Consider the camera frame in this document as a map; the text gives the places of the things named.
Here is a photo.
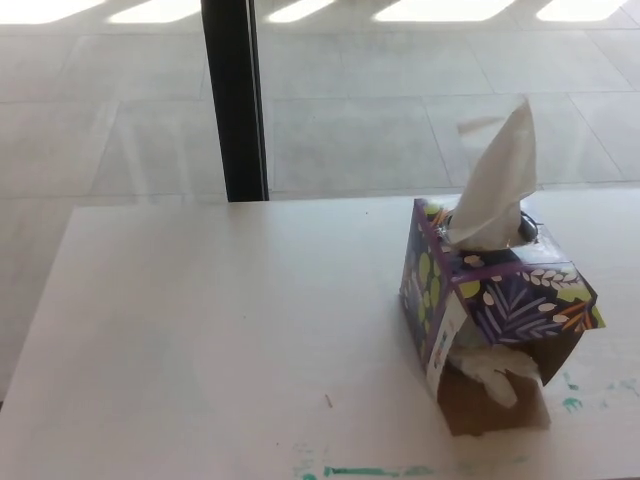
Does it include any white facial tissue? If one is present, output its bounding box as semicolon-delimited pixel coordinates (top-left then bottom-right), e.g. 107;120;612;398
445;94;541;252

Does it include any purple floral tissue box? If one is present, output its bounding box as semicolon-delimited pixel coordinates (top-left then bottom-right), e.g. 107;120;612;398
398;196;609;438

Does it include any crumpled white tissue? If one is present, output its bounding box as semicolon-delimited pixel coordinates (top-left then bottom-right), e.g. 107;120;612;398
448;344;544;407

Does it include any black window frame post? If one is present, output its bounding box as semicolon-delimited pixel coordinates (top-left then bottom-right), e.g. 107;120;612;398
199;0;271;204

